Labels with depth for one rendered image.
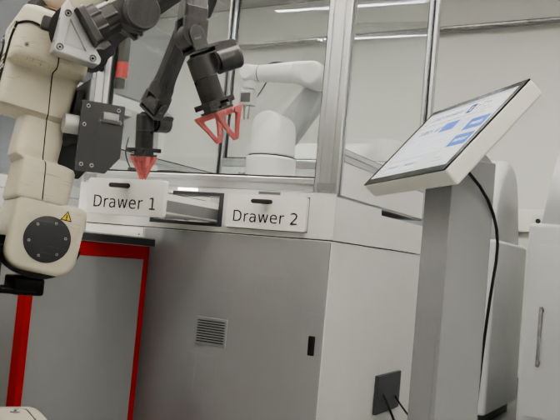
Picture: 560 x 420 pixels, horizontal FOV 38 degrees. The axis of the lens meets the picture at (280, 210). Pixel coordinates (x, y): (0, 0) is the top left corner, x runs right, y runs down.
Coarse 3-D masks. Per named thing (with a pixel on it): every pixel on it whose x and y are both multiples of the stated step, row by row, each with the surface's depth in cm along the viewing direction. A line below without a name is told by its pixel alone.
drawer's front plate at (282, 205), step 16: (240, 208) 261; (256, 208) 259; (272, 208) 256; (288, 208) 254; (304, 208) 251; (240, 224) 261; (256, 224) 258; (272, 224) 256; (288, 224) 253; (304, 224) 251
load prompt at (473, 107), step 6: (480, 102) 203; (462, 108) 212; (468, 108) 207; (474, 108) 203; (444, 114) 223; (450, 114) 218; (456, 114) 213; (462, 114) 207; (432, 120) 229; (438, 120) 223; (444, 120) 218
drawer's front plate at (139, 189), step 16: (96, 192) 248; (112, 192) 245; (128, 192) 243; (144, 192) 240; (160, 192) 237; (96, 208) 248; (112, 208) 245; (128, 208) 242; (144, 208) 239; (160, 208) 237
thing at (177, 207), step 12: (168, 204) 242; (180, 204) 247; (192, 204) 254; (204, 204) 260; (216, 204) 266; (168, 216) 258; (180, 216) 250; (192, 216) 254; (204, 216) 260; (216, 216) 266
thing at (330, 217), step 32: (192, 192) 272; (224, 192) 267; (256, 192) 261; (288, 192) 256; (128, 224) 283; (160, 224) 277; (192, 224) 271; (224, 224) 266; (320, 224) 250; (352, 224) 262; (384, 224) 289
